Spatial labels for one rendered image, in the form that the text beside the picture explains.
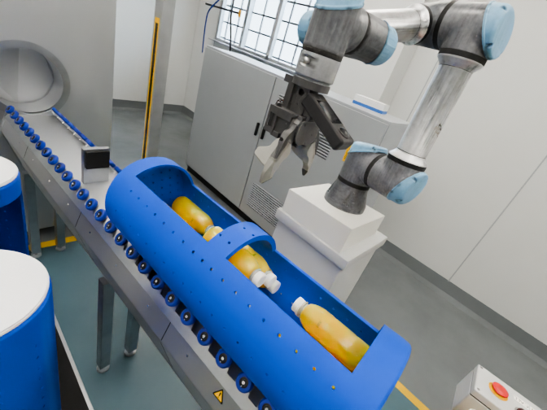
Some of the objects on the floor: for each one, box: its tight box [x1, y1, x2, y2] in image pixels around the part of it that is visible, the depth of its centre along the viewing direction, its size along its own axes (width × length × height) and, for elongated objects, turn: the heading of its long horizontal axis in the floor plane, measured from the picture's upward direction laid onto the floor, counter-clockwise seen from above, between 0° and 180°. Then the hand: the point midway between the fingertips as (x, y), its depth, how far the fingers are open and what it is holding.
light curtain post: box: [141, 0, 176, 159], centre depth 162 cm, size 6×6×170 cm
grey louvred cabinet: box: [186, 45, 409, 237], centre depth 297 cm, size 54×215×145 cm, turn 17°
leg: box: [21, 170, 42, 258], centre depth 182 cm, size 6×6×63 cm
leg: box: [125, 309, 140, 357], centre depth 147 cm, size 6×6×63 cm
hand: (286, 181), depth 62 cm, fingers open, 14 cm apart
